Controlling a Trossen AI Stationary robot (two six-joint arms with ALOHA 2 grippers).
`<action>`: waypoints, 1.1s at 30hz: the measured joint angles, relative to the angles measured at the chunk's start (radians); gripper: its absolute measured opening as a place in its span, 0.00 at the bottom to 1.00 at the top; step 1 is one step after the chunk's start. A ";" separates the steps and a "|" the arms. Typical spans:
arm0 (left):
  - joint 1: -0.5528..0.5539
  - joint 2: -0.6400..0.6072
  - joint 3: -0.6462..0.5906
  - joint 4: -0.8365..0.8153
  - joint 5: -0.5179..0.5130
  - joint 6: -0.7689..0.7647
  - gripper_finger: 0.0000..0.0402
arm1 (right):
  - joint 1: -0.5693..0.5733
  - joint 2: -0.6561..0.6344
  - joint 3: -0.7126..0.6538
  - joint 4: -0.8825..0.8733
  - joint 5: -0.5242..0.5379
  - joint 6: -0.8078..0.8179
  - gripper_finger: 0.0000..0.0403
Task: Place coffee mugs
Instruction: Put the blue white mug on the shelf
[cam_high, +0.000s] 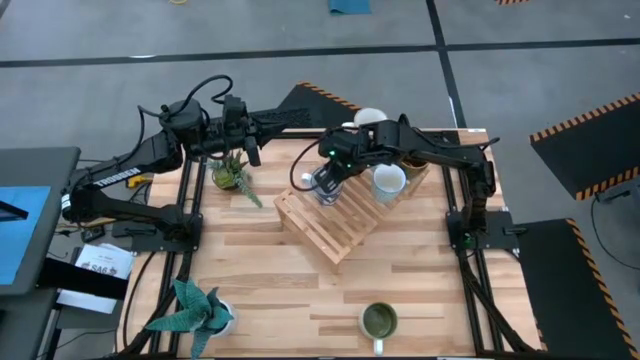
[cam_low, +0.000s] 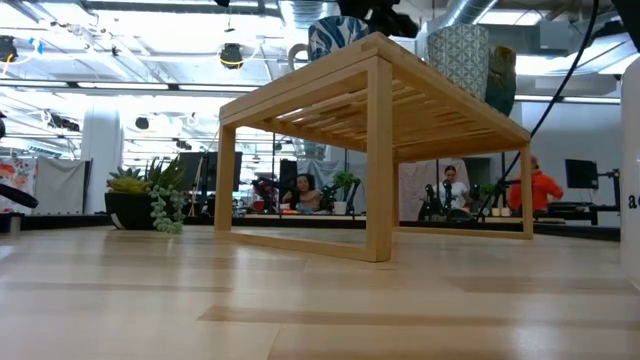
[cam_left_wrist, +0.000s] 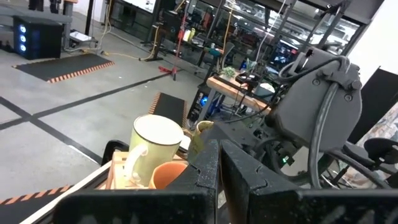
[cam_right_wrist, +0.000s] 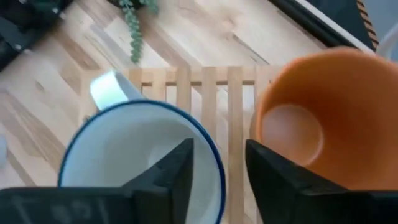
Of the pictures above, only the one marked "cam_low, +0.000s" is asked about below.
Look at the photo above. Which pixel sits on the black background robot arm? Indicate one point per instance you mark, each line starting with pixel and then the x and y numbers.
pixel 430 202

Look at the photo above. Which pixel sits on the ribbed ceiling vent duct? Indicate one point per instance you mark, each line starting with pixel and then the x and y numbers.
pixel 305 12

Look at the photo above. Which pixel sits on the white pillar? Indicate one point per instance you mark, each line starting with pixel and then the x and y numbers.
pixel 102 160

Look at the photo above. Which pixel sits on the silver ventilation duct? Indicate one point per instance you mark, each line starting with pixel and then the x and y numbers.
pixel 470 12

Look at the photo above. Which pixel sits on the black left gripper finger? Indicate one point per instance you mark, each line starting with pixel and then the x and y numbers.
pixel 404 27

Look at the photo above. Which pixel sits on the green plant in white pot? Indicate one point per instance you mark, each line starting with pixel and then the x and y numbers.
pixel 344 192

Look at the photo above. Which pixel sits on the large dark monitor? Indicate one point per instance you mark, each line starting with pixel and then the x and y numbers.
pixel 195 170

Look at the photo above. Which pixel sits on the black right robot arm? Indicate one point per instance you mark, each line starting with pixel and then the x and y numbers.
pixel 630 20

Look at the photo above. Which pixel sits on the slatted wooden shelf riser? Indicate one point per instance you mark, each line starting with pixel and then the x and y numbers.
pixel 378 150

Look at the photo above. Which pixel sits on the narrow dark monitor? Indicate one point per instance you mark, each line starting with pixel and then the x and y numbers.
pixel 288 172

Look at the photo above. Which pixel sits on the grey geometric patterned mug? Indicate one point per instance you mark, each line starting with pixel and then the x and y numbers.
pixel 457 55

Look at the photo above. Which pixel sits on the round black ceiling lamp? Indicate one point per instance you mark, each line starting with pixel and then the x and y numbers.
pixel 142 123

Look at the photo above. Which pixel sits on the grey hanging cloth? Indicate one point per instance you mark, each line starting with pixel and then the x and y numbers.
pixel 60 185

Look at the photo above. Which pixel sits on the succulent plant in black pot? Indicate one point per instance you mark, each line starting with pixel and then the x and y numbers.
pixel 130 210

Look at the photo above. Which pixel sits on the small black monitor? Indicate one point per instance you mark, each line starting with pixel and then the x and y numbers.
pixel 581 174

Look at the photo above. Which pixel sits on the black ceiling dome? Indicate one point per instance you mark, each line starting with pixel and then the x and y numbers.
pixel 231 56

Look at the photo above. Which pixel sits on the blue leaf patterned mug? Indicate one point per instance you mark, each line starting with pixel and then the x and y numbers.
pixel 332 35

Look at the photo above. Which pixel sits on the small potted plant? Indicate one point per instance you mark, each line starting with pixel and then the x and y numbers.
pixel 492 192

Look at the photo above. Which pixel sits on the white backdrop curtain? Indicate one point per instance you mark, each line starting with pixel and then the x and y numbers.
pixel 417 180

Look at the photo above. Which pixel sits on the colourful wall poster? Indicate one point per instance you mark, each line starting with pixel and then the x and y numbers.
pixel 15 180

